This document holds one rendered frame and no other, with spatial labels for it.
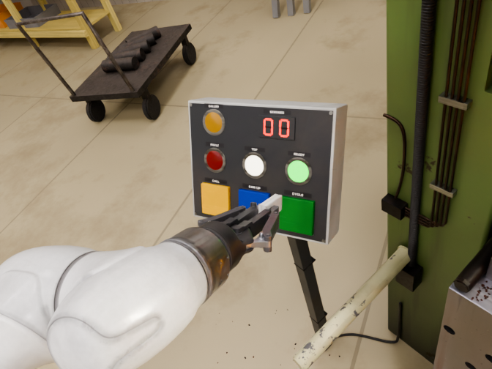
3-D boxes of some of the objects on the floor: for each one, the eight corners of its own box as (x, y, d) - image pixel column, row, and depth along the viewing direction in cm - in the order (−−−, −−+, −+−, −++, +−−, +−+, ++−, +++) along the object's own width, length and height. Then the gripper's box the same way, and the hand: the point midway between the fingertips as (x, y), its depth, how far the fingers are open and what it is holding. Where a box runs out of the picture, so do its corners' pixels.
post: (325, 351, 161) (271, 152, 87) (318, 345, 163) (260, 146, 90) (332, 344, 162) (285, 142, 89) (324, 337, 165) (272, 136, 91)
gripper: (168, 269, 57) (247, 214, 77) (247, 293, 51) (311, 227, 71) (164, 221, 55) (247, 177, 75) (247, 240, 49) (312, 187, 69)
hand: (270, 208), depth 70 cm, fingers closed
